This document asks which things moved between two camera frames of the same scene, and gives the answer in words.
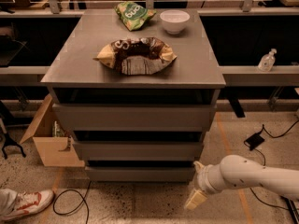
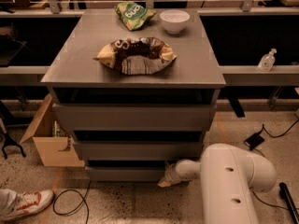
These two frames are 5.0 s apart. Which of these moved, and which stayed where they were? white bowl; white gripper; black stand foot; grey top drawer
Moved: white gripper
Stayed: grey top drawer; white bowl; black stand foot
